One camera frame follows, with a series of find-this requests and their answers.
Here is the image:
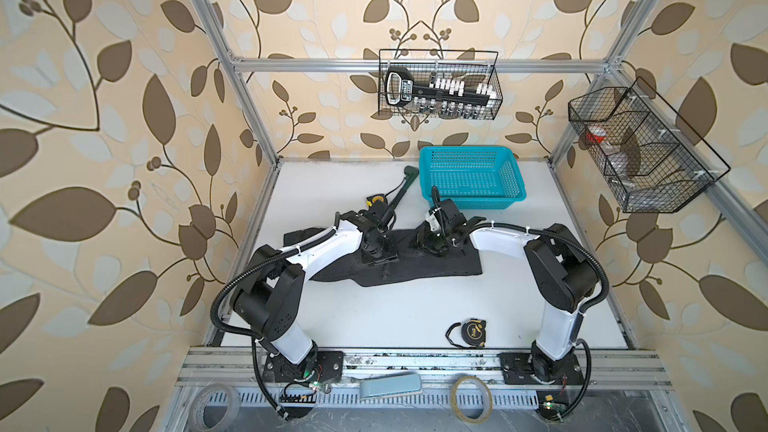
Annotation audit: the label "black socket set holder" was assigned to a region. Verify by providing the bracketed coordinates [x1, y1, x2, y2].
[379, 66, 502, 107]

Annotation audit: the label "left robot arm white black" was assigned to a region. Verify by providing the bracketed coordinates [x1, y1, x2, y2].
[210, 202, 397, 366]

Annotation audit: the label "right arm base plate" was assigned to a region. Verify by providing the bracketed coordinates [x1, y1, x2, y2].
[498, 352, 584, 387]

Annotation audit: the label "black trousers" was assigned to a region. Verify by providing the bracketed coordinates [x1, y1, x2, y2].
[312, 229, 482, 287]

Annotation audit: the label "clear tape roll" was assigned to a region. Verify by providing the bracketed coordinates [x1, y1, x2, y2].
[187, 384, 241, 432]

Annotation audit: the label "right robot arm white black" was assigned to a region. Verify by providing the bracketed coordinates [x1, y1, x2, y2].
[426, 199, 609, 366]

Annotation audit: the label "dark green handled tool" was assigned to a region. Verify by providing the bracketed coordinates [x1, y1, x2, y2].
[384, 166, 420, 213]

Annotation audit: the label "rear black wire basket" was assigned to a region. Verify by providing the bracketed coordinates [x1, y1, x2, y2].
[378, 48, 504, 121]

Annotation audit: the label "side black wire basket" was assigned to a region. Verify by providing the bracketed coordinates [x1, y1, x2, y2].
[568, 77, 731, 214]

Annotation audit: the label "yellow black tape measure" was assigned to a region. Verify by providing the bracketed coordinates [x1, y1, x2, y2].
[366, 194, 388, 207]

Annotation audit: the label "aluminium frame rail front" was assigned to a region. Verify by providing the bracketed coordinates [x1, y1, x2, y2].
[175, 347, 673, 391]

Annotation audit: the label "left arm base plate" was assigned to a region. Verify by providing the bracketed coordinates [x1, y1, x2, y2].
[264, 350, 344, 383]

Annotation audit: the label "black tape measure with strap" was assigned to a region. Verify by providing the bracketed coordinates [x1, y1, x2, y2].
[444, 318, 487, 349]

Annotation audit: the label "brown tape ring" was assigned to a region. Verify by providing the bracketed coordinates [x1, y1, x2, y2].
[449, 374, 494, 424]

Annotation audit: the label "teal plastic basket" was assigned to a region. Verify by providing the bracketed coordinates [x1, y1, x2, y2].
[419, 146, 527, 210]

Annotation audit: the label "light blue flat case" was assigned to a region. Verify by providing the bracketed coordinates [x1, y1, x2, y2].
[359, 372, 422, 400]

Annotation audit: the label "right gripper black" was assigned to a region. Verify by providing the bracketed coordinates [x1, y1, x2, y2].
[408, 225, 451, 256]

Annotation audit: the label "red white item in basket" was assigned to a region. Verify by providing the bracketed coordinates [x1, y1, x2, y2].
[584, 124, 607, 145]

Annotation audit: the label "small round circuit board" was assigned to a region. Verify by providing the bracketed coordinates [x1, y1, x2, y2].
[537, 391, 568, 422]

